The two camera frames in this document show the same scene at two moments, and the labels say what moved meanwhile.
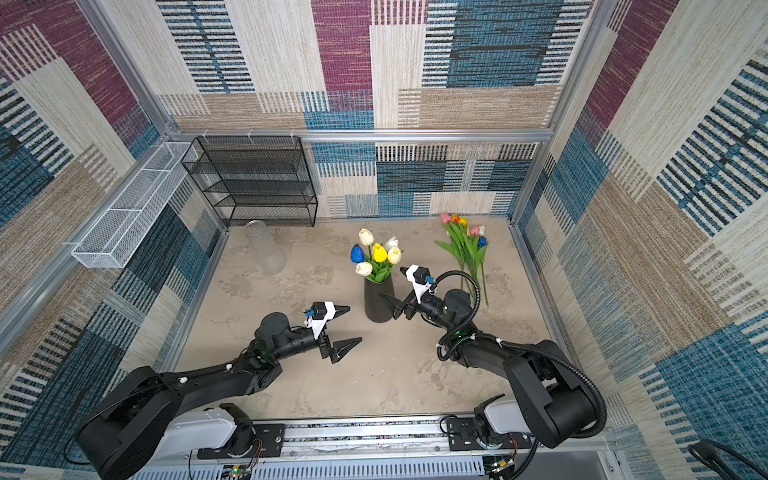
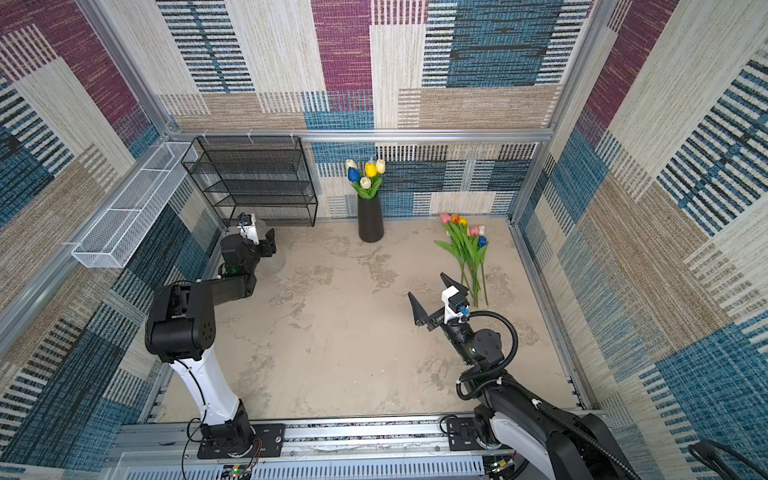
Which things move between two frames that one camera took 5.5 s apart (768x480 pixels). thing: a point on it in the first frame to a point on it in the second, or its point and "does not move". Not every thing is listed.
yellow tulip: [379, 253] to [370, 169]
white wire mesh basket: [115, 236] does not move
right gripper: [410, 303] to [421, 317]
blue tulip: [357, 253] to [353, 174]
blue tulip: [482, 243] does not move
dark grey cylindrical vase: [377, 309] to [370, 218]
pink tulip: [456, 249] does not move
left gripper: [337, 350] to [266, 246]
